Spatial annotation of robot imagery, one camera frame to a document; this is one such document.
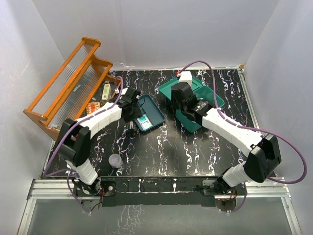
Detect teal white wipe packet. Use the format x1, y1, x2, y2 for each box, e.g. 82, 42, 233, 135
137, 114, 153, 131

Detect blue divided tray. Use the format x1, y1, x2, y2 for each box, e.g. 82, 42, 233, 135
135, 94, 166, 133

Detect black handled scissors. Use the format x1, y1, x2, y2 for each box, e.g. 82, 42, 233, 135
126, 121, 137, 138

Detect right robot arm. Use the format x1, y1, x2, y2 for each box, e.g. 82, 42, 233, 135
171, 82, 281, 194

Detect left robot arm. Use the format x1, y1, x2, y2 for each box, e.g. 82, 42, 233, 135
55, 88, 142, 195

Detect white small box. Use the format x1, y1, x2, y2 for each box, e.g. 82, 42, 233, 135
102, 83, 111, 102

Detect orange patterned packet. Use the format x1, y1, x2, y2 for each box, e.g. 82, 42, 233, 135
86, 102, 101, 115

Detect clear plastic cup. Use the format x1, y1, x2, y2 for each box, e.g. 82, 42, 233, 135
109, 154, 123, 168

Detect orange wooden shelf rack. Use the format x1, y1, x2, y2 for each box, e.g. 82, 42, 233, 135
23, 37, 121, 140

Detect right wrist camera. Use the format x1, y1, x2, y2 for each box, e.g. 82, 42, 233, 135
177, 71, 193, 86

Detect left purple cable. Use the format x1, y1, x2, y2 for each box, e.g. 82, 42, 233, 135
43, 75, 124, 213

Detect purple cable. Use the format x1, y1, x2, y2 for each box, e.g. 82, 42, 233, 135
43, 75, 124, 213
179, 60, 308, 213

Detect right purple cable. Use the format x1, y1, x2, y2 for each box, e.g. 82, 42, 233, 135
179, 60, 308, 213

